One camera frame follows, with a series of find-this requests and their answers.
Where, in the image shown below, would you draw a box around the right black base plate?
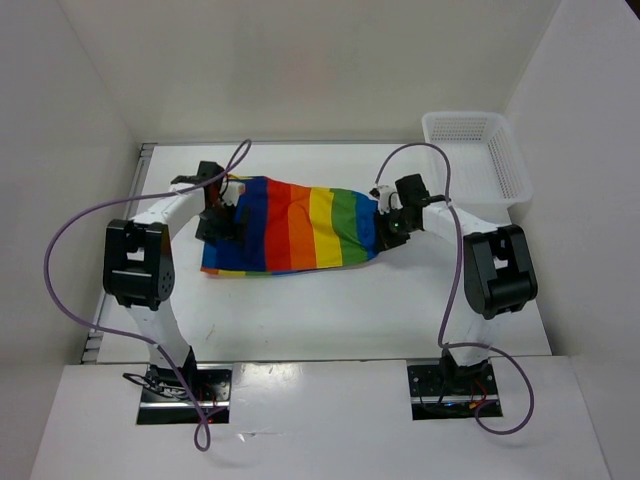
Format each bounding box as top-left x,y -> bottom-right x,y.
407,359 -> 503,421

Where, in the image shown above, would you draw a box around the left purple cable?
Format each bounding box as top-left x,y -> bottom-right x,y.
43,138 -> 252,451

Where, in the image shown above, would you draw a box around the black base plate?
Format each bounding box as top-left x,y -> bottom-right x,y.
407,359 -> 503,421
123,363 -> 233,425

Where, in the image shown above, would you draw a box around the white plastic basket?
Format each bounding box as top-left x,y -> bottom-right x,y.
422,111 -> 534,209

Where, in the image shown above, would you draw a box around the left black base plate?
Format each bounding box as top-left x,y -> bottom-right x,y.
123,363 -> 233,425

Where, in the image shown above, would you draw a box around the rainbow striped shorts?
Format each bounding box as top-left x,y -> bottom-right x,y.
201,176 -> 378,276

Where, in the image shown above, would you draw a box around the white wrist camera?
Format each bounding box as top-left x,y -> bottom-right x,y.
220,181 -> 245,206
369,185 -> 402,215

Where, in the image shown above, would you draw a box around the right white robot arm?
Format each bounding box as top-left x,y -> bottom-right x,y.
370,174 -> 538,393

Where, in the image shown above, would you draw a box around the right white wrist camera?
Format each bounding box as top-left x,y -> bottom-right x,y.
369,185 -> 402,215

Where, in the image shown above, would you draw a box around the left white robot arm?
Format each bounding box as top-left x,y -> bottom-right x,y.
103,161 -> 249,400

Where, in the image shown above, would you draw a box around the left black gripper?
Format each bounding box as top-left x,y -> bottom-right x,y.
195,200 -> 250,250

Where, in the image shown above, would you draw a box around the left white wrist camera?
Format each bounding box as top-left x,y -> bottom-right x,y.
220,181 -> 245,206

